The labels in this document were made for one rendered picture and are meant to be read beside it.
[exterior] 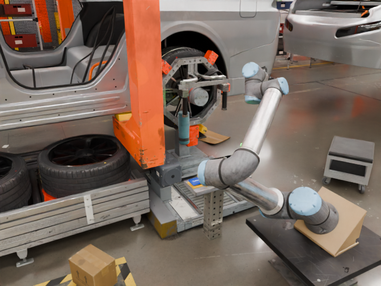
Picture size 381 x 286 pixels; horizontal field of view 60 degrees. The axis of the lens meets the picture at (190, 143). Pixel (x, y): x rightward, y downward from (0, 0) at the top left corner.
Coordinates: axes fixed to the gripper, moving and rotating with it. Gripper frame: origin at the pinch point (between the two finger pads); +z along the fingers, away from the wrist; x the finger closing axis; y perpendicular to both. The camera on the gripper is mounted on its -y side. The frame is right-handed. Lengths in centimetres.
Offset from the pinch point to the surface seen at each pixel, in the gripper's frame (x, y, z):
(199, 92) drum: -55, -25, 5
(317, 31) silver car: 15, -151, 216
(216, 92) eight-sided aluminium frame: -56, -34, 33
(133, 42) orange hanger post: -47, -27, -71
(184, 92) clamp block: -57, -19, -13
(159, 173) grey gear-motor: -100, 26, -3
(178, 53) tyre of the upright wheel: -60, -57, -6
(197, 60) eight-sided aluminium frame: -51, -50, 3
